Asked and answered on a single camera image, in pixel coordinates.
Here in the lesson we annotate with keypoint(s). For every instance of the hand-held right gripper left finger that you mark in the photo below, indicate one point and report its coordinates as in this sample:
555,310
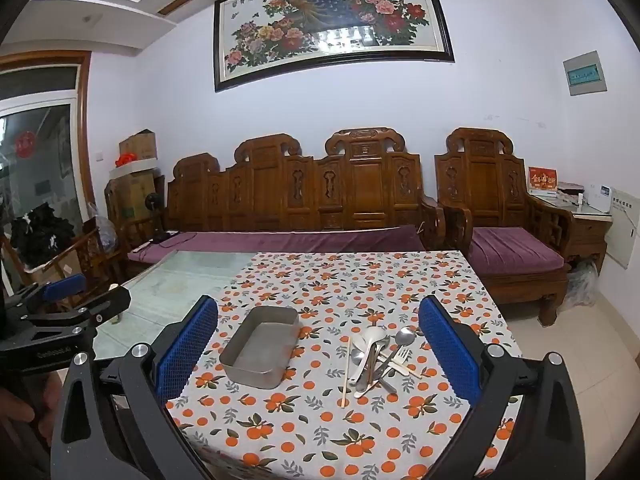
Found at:
185,345

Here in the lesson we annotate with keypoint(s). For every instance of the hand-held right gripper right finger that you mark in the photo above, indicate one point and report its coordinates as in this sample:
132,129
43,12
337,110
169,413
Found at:
447,350

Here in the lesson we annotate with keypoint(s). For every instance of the wooden side table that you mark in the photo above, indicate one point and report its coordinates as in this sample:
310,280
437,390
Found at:
590,232

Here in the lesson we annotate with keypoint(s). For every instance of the red gift box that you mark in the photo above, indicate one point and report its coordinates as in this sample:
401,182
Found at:
542,180

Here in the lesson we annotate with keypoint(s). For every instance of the wooden chair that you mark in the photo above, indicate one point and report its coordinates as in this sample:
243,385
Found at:
90,255

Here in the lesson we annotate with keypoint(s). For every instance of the square purple seat cushion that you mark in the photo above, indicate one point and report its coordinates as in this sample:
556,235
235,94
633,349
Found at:
510,250

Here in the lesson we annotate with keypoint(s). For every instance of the large cardboard box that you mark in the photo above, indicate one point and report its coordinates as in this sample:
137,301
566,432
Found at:
130,195

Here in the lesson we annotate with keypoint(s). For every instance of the pile of black cloth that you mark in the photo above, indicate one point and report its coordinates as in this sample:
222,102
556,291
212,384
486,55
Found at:
35,235

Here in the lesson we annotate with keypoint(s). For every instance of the black device on sofa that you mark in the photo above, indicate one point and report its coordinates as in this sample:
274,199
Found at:
161,237

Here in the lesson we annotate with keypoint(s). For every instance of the carved wooden sofa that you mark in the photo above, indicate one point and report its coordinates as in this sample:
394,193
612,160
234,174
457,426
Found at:
265,185

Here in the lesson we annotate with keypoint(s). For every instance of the small black fan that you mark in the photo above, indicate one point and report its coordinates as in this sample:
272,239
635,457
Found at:
151,202

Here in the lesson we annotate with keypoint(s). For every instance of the red round door sticker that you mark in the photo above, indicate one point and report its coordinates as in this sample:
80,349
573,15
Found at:
25,143

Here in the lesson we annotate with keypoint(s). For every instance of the orange plastic item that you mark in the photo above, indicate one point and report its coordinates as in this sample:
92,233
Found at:
125,160

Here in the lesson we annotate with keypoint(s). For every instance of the metal spoon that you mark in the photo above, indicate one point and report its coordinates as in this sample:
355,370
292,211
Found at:
357,357
406,337

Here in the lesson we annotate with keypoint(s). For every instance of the white electronic device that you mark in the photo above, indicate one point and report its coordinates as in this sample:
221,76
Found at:
600,199

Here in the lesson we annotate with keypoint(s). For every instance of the orange print tablecloth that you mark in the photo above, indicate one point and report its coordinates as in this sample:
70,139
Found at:
325,285

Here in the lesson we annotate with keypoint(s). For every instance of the framed peacock painting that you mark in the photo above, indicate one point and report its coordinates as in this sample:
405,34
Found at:
325,15

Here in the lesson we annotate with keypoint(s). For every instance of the grey wall panel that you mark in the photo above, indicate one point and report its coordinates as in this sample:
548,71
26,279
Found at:
585,74

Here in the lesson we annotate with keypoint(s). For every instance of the wooden framed glass door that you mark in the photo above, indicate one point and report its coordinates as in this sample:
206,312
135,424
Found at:
85,160

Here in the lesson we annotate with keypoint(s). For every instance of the grey plastic bag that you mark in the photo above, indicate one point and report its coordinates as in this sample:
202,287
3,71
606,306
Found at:
103,232

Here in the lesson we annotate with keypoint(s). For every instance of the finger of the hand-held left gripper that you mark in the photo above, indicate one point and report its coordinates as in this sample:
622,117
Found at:
65,287
107,305

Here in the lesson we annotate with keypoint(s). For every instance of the person's left hand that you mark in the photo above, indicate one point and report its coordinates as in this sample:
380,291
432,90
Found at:
17,407

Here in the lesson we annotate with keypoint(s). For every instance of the clear plastic bag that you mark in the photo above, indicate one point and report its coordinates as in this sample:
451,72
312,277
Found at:
582,282

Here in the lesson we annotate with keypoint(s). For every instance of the dark metal utensil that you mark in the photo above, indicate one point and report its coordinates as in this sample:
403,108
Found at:
387,384

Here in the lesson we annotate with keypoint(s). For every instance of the long purple sofa cushion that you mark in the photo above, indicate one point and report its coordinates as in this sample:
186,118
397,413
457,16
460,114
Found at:
300,240

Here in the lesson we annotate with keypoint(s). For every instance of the metal tray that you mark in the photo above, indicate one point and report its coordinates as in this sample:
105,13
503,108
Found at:
260,345

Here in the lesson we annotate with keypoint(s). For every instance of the dark flat box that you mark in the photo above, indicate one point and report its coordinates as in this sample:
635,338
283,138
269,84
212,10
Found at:
567,191

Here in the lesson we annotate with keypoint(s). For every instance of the carved wooden armchair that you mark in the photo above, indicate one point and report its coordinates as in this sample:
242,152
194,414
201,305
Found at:
480,180

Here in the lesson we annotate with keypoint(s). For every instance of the small cardboard box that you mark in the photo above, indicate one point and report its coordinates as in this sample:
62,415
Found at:
140,147

